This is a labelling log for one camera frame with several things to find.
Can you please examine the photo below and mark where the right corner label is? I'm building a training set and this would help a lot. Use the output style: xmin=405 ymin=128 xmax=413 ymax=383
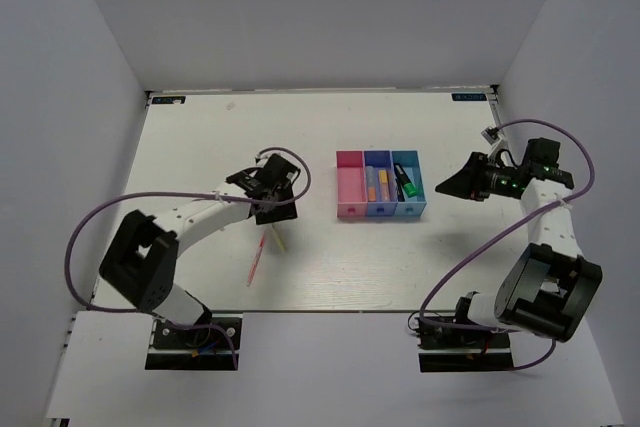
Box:
xmin=451 ymin=92 xmax=487 ymax=102

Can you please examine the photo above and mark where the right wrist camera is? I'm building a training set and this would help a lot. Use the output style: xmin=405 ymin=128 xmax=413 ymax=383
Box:
xmin=481 ymin=127 xmax=508 ymax=163

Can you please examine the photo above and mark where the orange clear highlighter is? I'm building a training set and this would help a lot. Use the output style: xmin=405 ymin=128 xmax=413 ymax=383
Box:
xmin=365 ymin=166 xmax=377 ymax=202

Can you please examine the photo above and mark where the green black highlighter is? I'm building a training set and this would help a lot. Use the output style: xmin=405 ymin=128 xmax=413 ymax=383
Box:
xmin=394 ymin=163 xmax=418 ymax=198

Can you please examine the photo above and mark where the pink drawer box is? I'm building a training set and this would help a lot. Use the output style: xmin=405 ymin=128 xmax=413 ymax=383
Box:
xmin=336 ymin=150 xmax=367 ymax=218

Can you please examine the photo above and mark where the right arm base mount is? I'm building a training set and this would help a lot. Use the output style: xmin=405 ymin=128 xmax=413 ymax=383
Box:
xmin=407 ymin=311 xmax=514 ymax=373

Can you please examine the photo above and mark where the purple cable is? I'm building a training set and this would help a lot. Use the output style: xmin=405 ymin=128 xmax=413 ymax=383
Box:
xmin=418 ymin=119 xmax=596 ymax=372
xmin=66 ymin=147 xmax=312 ymax=371

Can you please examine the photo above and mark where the pink thin pen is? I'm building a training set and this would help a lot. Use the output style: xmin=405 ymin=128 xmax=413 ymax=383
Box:
xmin=246 ymin=231 xmax=266 ymax=287

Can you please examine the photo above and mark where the corner label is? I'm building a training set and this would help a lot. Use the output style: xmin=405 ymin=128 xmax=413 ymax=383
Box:
xmin=451 ymin=92 xmax=487 ymax=102
xmin=151 ymin=96 xmax=186 ymax=105

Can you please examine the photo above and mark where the yellow thin pen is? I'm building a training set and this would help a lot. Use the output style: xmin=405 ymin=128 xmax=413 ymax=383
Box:
xmin=270 ymin=224 xmax=286 ymax=252

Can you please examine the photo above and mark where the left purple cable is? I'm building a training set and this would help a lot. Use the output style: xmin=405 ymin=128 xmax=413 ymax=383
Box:
xmin=66 ymin=147 xmax=312 ymax=371

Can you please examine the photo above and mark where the left corner label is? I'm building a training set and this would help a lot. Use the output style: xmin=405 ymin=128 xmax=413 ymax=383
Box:
xmin=151 ymin=96 xmax=186 ymax=105

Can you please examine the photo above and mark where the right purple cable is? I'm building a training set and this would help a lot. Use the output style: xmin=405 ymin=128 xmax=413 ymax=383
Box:
xmin=418 ymin=119 xmax=596 ymax=372

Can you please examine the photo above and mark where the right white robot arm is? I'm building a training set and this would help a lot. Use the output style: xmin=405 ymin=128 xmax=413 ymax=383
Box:
xmin=435 ymin=138 xmax=602 ymax=346

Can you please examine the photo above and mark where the light blue drawer box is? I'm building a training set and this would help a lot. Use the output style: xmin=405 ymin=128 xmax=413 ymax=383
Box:
xmin=391 ymin=150 xmax=427 ymax=217

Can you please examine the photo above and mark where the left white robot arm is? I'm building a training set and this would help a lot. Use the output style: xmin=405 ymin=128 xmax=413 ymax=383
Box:
xmin=99 ymin=153 xmax=301 ymax=346

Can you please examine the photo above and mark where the purple black highlighter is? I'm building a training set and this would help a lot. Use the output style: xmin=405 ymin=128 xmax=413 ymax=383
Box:
xmin=396 ymin=176 xmax=405 ymax=202

